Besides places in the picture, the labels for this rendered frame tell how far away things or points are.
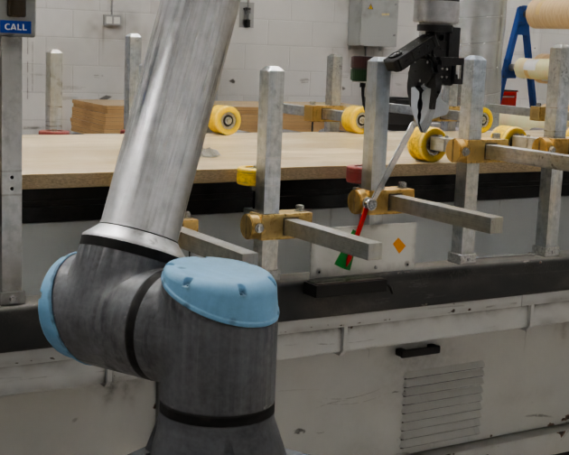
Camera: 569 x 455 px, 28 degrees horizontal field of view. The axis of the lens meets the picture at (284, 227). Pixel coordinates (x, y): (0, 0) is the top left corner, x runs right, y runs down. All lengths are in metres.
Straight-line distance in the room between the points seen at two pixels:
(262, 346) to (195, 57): 0.42
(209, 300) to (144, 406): 1.07
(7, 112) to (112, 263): 0.51
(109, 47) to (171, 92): 8.10
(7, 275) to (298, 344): 0.64
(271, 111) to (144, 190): 0.66
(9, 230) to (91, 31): 7.69
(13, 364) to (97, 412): 0.40
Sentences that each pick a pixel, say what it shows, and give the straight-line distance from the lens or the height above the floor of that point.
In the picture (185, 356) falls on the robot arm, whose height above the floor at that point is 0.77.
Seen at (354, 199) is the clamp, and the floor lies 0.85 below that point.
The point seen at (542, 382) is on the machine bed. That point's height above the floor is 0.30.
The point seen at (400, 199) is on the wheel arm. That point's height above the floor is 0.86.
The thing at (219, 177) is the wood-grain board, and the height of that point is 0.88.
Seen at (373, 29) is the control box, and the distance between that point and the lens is 10.55.
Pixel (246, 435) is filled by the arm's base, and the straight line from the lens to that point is 1.44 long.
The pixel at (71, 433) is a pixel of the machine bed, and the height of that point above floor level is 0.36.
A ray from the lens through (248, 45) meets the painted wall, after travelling 10.17.
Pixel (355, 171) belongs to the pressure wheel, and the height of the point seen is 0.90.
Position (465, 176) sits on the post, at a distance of 2.45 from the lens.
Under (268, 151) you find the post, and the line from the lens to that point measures 2.15.
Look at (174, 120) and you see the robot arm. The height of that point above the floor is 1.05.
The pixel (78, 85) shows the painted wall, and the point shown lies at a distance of 9.59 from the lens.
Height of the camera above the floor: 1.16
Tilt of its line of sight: 9 degrees down
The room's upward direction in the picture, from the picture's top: 2 degrees clockwise
